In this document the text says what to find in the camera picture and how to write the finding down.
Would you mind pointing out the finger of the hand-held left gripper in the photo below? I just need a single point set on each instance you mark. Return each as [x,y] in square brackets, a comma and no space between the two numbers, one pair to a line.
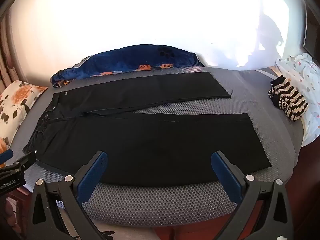
[24,160]
[7,155]

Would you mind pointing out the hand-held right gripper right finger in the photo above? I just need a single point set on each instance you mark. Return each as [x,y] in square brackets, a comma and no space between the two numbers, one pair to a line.
[226,177]

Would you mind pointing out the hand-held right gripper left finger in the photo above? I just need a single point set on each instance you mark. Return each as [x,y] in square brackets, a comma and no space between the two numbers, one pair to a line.
[92,177]

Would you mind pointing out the black pants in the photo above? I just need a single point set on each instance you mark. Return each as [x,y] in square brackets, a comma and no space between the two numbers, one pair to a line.
[150,142]

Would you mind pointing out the white floral pillow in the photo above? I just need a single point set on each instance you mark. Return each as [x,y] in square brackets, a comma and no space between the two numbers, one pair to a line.
[17,105]

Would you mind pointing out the grey mesh mat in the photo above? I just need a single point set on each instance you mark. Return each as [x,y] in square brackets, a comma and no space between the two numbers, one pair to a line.
[155,200]

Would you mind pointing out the striped knitted cloth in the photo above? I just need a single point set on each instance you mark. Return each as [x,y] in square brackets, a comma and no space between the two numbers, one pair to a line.
[290,100]

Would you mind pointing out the blue floral blanket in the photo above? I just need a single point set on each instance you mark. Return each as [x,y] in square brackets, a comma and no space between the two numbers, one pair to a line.
[125,60]

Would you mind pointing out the white patterned sheet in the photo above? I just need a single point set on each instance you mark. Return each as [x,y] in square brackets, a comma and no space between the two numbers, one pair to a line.
[311,80]

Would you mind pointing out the dark frame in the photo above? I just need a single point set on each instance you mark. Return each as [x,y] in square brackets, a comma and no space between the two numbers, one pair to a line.
[312,30]

